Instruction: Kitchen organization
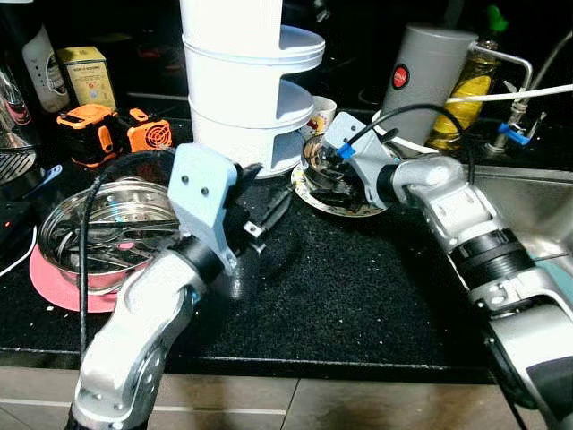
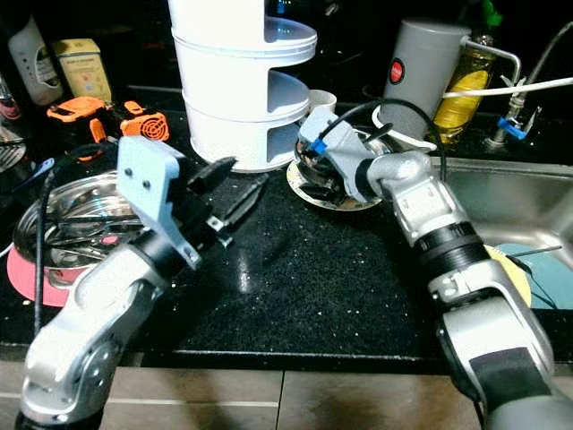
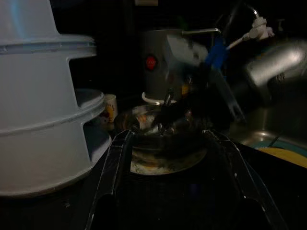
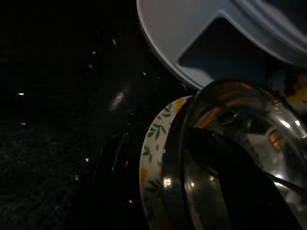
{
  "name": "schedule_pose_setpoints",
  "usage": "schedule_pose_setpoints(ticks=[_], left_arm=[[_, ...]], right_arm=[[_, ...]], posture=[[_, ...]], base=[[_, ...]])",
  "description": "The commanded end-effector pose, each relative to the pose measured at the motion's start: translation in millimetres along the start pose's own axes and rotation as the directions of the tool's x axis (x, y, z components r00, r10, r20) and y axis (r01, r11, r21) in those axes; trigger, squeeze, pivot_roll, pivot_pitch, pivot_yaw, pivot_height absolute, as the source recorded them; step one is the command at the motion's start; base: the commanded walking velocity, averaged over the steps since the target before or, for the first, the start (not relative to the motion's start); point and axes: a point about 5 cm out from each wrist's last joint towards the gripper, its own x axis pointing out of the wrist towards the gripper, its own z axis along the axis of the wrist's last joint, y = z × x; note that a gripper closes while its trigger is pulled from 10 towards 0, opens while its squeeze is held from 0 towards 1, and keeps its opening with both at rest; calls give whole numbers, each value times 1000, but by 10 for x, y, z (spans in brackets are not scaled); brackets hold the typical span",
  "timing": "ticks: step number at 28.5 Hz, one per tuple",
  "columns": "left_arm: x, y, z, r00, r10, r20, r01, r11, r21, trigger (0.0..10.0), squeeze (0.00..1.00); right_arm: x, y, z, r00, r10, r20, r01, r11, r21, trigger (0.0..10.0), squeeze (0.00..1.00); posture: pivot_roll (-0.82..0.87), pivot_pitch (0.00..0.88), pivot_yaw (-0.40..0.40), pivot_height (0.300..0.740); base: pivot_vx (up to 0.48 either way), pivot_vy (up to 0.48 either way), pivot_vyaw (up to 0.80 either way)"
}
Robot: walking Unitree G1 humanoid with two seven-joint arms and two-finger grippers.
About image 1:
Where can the steel kettle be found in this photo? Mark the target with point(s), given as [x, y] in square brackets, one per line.
[13, 134]

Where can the orange and black tool battery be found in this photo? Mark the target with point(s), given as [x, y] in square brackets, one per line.
[85, 121]

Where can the steel faucet pipe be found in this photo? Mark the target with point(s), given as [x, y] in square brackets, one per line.
[510, 55]

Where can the yellow oil bottle green cap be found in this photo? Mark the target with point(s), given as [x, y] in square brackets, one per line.
[466, 98]

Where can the orange device with fan grille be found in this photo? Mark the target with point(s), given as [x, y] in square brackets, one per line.
[148, 134]

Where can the white printed mug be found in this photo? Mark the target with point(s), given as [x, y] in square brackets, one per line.
[324, 109]

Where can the yellow tin box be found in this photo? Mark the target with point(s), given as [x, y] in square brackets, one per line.
[88, 81]

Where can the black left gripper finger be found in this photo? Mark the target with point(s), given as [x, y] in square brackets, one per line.
[248, 174]
[276, 213]

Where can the steel sink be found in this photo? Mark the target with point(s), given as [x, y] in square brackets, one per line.
[528, 206]

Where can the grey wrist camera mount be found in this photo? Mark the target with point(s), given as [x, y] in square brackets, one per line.
[372, 175]
[201, 188]

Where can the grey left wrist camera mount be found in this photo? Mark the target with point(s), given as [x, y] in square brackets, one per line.
[201, 188]

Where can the black power strip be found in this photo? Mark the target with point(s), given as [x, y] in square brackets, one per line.
[11, 228]

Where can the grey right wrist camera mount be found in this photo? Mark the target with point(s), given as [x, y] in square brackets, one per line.
[372, 175]

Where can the white rimmed dish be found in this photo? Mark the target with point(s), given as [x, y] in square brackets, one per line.
[412, 146]

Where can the large steel bowl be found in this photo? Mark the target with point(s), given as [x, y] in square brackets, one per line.
[107, 224]

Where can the grey cylinder with red button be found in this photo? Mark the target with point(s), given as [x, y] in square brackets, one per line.
[430, 81]

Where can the black bottle with white label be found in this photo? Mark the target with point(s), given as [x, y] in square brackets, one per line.
[49, 72]

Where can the teal plate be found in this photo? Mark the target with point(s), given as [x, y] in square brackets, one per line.
[564, 282]

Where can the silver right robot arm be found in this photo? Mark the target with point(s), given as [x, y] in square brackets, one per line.
[466, 224]

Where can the grey cabinet front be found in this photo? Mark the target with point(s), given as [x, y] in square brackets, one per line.
[269, 403]

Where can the white tiered storage rack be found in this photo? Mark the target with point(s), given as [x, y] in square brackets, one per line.
[233, 98]

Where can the pink round mat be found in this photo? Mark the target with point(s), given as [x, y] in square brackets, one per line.
[54, 287]

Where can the blue valve clip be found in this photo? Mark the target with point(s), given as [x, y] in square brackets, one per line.
[512, 134]

